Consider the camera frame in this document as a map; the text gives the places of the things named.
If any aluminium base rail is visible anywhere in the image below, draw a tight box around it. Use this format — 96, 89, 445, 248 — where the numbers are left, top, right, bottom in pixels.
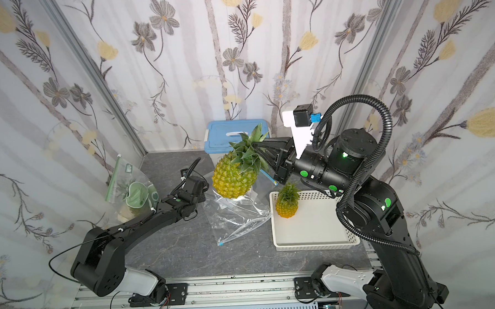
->
71, 272, 372, 309

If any white perforated plastic tray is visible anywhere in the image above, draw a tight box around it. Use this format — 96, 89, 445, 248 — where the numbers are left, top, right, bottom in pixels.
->
269, 190, 360, 251

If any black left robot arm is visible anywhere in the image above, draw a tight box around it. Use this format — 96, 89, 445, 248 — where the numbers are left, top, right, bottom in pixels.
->
70, 176, 210, 307

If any yellow toy pineapple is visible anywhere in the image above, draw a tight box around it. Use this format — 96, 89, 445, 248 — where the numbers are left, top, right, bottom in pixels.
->
212, 124, 269, 199
275, 183, 300, 219

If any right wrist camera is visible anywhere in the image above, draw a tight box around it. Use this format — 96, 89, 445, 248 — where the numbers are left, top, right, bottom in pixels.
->
282, 103, 322, 159

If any blue-zip clear plastic bag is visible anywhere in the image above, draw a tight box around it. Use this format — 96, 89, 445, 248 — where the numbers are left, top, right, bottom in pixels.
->
252, 170, 279, 193

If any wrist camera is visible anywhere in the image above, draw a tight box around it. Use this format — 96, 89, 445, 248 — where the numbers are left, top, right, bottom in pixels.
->
180, 168, 189, 179
282, 103, 322, 159

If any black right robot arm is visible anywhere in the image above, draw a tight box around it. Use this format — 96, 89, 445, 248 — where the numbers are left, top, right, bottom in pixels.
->
254, 94, 449, 309

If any blue-lidded white storage box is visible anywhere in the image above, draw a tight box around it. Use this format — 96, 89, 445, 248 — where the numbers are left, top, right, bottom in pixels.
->
204, 119, 271, 166

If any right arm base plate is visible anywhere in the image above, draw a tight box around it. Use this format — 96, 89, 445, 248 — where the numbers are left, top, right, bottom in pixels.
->
293, 276, 350, 303

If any green-zip bag with pineapple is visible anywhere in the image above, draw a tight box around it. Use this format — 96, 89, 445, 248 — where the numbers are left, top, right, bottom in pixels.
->
105, 154, 160, 223

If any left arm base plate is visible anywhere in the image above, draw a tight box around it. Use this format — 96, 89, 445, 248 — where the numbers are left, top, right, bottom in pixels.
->
128, 283, 188, 307

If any white-zip bag with pineapple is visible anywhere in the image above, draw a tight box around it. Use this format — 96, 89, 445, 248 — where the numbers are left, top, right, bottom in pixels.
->
203, 187, 272, 246

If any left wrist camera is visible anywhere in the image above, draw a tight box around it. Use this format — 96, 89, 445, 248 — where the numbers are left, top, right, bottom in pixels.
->
180, 168, 189, 179

